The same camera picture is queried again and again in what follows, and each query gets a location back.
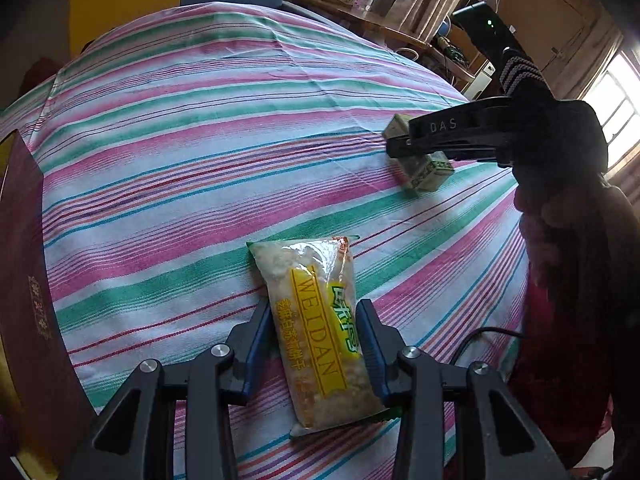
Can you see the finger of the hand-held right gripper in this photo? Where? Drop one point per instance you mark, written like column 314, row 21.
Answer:
column 440, row 149

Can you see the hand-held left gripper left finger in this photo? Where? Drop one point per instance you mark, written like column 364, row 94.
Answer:
column 257, row 355

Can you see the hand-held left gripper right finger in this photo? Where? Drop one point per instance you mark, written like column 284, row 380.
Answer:
column 372, row 360

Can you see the small green box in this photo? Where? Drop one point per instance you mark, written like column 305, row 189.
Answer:
column 425, row 175

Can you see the rectangular gold tin box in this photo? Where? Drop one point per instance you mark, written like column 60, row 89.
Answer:
column 35, row 285

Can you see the person's right hand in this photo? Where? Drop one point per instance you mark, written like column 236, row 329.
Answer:
column 560, row 240

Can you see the window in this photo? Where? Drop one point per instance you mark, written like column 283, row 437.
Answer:
column 615, row 105

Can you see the white mug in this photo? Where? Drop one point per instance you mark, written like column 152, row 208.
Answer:
column 406, row 49

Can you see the blue ball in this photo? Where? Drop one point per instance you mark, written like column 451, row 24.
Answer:
column 443, row 28

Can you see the wooden side shelf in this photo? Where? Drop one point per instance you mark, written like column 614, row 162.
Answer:
column 380, row 22

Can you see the small white bottle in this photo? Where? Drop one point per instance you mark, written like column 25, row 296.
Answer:
column 364, row 0

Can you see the person's red clothing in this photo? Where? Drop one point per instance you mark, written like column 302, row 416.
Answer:
column 540, row 360

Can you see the striped tablecloth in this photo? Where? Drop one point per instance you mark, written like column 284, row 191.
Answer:
column 200, row 135

